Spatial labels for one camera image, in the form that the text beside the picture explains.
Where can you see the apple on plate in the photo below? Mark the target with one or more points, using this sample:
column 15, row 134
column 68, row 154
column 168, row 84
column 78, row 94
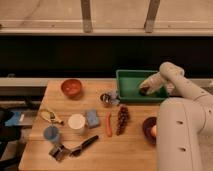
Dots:
column 154, row 131

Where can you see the left window frame post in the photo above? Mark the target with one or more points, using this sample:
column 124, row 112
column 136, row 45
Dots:
column 86, row 16

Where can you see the white cylindrical container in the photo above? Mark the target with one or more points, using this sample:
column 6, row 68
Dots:
column 77, row 123

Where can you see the right window frame post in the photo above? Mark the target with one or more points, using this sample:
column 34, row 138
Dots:
column 151, row 15

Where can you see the metal clip tool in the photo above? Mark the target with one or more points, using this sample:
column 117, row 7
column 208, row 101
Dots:
column 58, row 152

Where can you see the small metal cup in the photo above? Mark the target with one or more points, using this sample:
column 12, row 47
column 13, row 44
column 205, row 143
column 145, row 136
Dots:
column 106, row 99

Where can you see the bunch of dark grapes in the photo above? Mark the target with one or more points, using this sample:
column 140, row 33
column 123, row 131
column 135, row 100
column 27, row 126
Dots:
column 123, row 118

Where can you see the orange carrot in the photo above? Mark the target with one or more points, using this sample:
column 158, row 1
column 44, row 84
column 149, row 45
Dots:
column 108, row 125

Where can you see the green plastic tray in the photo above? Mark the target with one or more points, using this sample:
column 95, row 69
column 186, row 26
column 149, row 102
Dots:
column 128, row 82

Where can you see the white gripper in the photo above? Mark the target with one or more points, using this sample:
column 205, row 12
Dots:
column 146, row 84

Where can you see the dark purple plate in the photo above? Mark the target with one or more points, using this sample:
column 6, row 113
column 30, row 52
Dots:
column 146, row 127

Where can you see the blue sponge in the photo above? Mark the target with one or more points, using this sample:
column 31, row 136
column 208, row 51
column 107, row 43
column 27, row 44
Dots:
column 92, row 118

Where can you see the blue object off table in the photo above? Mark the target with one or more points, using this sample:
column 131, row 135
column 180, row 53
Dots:
column 17, row 119

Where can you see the black eraser block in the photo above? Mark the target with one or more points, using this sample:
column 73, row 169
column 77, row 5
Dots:
column 143, row 91

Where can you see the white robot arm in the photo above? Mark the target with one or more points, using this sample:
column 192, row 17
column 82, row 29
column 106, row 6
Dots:
column 180, row 119

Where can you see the red bowl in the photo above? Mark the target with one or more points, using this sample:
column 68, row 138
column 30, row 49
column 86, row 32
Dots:
column 72, row 88

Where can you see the black handled spatula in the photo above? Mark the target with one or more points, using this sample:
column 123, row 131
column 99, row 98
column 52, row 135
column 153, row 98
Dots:
column 78, row 150

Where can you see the window frame post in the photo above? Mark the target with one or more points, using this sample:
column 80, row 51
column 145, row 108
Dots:
column 151, row 15
column 86, row 16

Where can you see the blue cup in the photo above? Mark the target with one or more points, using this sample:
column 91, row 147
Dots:
column 52, row 134

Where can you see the yellow banana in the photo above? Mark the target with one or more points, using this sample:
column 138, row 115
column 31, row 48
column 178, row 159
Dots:
column 50, row 116

